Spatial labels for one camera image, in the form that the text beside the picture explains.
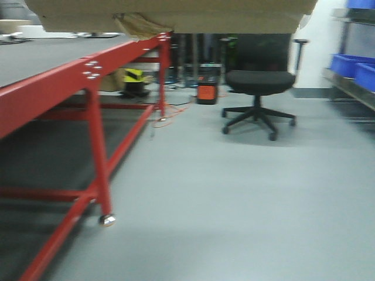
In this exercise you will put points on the brown cardboard box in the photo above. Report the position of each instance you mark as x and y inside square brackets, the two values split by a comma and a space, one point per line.
[145, 19]

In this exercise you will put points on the stainless steel shelf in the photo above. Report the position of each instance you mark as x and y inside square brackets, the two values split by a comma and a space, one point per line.
[357, 39]

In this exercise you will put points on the orange black power station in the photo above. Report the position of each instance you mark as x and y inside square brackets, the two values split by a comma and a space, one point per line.
[208, 86]

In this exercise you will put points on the yellow black device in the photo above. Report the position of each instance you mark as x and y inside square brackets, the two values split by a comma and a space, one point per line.
[134, 84]

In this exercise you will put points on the black swivel office chair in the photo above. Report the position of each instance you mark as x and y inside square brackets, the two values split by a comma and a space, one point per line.
[261, 70]

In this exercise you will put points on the blue storage bin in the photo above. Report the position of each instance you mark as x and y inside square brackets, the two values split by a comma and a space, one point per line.
[358, 68]

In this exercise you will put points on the red metal table frame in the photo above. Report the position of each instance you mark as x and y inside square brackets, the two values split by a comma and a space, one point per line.
[71, 92]

